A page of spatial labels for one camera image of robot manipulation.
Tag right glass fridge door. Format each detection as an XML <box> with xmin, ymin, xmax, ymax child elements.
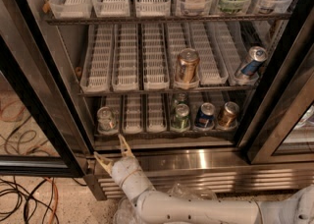
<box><xmin>235</xmin><ymin>0</ymin><xmax>314</xmax><ymax>164</ymax></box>

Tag blue soda can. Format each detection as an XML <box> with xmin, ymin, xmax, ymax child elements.
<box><xmin>194</xmin><ymin>102</ymin><xmax>215</xmax><ymax>129</ymax></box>

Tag orange cable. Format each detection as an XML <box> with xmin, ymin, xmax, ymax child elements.
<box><xmin>41</xmin><ymin>177</ymin><xmax>60</xmax><ymax>224</ymax></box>

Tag gold can middle shelf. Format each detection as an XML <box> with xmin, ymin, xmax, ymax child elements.
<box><xmin>175</xmin><ymin>48</ymin><xmax>200</xmax><ymax>84</ymax></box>

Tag wire shelf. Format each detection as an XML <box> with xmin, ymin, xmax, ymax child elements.
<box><xmin>94</xmin><ymin>129</ymin><xmax>236</xmax><ymax>140</ymax></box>
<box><xmin>45</xmin><ymin>13</ymin><xmax>291</xmax><ymax>26</ymax></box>
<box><xmin>78</xmin><ymin>84</ymin><xmax>257</xmax><ymax>97</ymax></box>

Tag middle wire shelf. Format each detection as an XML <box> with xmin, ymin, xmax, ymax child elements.
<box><xmin>78</xmin><ymin>84</ymin><xmax>257</xmax><ymax>97</ymax></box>

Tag green soda can front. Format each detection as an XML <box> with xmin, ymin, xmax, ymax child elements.
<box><xmin>171</xmin><ymin>103</ymin><xmax>189</xmax><ymax>131</ymax></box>

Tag copper can bottom shelf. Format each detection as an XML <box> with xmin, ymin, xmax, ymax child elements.
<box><xmin>217</xmin><ymin>101</ymin><xmax>239</xmax><ymax>128</ymax></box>

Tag crumpled clear plastic bag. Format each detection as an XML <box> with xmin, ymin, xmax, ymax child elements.
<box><xmin>113</xmin><ymin>183</ymin><xmax>217</xmax><ymax>224</ymax></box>

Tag silver 7up can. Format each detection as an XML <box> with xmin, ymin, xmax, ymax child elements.
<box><xmin>97</xmin><ymin>106</ymin><xmax>117</xmax><ymax>133</ymax></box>

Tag green soda can behind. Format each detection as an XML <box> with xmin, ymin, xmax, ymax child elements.
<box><xmin>172</xmin><ymin>92</ymin><xmax>188</xmax><ymax>107</ymax></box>

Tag left glass fridge door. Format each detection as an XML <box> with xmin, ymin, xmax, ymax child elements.
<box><xmin>0</xmin><ymin>0</ymin><xmax>93</xmax><ymax>177</ymax></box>

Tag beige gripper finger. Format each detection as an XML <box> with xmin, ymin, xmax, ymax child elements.
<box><xmin>93</xmin><ymin>152</ymin><xmax>114</xmax><ymax>175</ymax></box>
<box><xmin>118</xmin><ymin>135</ymin><xmax>133</xmax><ymax>157</ymax></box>

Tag blue silver slim can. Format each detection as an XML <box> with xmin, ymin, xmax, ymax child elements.
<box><xmin>235</xmin><ymin>46</ymin><xmax>268</xmax><ymax>80</ymax></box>

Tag top wire shelf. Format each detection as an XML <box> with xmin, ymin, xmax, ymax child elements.
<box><xmin>45</xmin><ymin>13</ymin><xmax>291</xmax><ymax>26</ymax></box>

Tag glass fridge door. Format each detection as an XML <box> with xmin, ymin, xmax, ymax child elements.
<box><xmin>235</xmin><ymin>0</ymin><xmax>314</xmax><ymax>164</ymax></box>
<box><xmin>0</xmin><ymin>0</ymin><xmax>93</xmax><ymax>177</ymax></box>

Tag steel fridge base grille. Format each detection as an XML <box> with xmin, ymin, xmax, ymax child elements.
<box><xmin>83</xmin><ymin>148</ymin><xmax>314</xmax><ymax>201</ymax></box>

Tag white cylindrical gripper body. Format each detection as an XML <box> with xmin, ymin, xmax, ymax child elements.
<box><xmin>111</xmin><ymin>156</ymin><xmax>155</xmax><ymax>201</ymax></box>

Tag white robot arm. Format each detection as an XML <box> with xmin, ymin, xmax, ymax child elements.
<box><xmin>94</xmin><ymin>137</ymin><xmax>314</xmax><ymax>224</ymax></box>

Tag green soda can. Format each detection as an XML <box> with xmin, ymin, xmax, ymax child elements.
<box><xmin>171</xmin><ymin>103</ymin><xmax>189</xmax><ymax>131</ymax></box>
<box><xmin>172</xmin><ymin>92</ymin><xmax>188</xmax><ymax>107</ymax></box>

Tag black cables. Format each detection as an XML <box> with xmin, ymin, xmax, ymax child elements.
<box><xmin>0</xmin><ymin>176</ymin><xmax>87</xmax><ymax>224</ymax></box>

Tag bottom wire shelf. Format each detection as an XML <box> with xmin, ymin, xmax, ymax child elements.
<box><xmin>94</xmin><ymin>129</ymin><xmax>236</xmax><ymax>140</ymax></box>

